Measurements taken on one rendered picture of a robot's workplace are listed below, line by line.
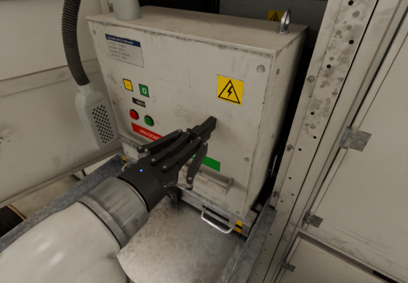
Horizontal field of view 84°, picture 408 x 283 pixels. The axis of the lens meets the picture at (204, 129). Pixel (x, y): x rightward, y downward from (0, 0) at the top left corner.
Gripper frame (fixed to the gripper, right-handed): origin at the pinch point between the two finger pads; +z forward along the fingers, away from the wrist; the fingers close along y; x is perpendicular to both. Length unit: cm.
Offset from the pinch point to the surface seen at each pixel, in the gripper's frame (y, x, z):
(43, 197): -133, -135, -13
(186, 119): -7.5, -3.0, 3.5
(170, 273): 4.0, -36.8, -16.6
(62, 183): -134, -135, 3
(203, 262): 9.5, -36.3, -9.4
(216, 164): 2.5, -12.7, 3.5
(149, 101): -19.8, -3.0, 3.3
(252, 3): -27, 10, 79
